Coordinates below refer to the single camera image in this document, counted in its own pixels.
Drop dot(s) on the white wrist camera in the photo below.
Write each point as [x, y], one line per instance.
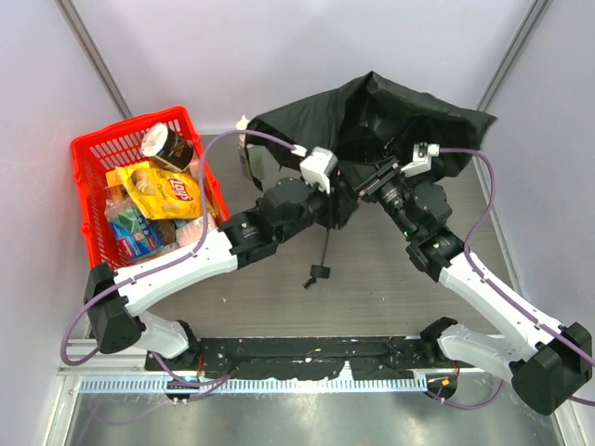
[423, 154]
[316, 166]

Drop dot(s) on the yellow Lay's chips bag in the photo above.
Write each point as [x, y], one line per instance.
[160, 194]

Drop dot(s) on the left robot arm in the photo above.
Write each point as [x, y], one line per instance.
[119, 302]

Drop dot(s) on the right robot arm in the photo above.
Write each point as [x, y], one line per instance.
[545, 361]

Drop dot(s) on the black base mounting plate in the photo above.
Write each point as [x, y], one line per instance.
[312, 358]

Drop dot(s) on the red plastic basket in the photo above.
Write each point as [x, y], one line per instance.
[119, 145]

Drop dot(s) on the blue green snack packet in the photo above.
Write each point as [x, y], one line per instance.
[135, 236]

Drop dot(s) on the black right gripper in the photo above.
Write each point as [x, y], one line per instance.
[378, 177]

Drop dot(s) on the pink wrapped package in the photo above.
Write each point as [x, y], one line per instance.
[191, 231]

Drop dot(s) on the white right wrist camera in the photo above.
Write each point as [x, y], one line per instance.
[423, 154]

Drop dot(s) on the black ice cream tub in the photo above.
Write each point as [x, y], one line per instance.
[167, 148]

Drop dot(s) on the beige squeeze bottle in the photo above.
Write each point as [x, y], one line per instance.
[251, 158]

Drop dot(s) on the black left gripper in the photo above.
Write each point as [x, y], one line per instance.
[335, 204]

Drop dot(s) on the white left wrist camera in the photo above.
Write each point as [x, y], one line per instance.
[316, 166]

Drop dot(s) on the white slotted cable duct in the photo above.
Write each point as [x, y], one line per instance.
[161, 383]

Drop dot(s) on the orange snack packet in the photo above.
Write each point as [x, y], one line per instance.
[113, 179]

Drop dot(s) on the black folding umbrella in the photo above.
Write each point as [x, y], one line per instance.
[368, 120]

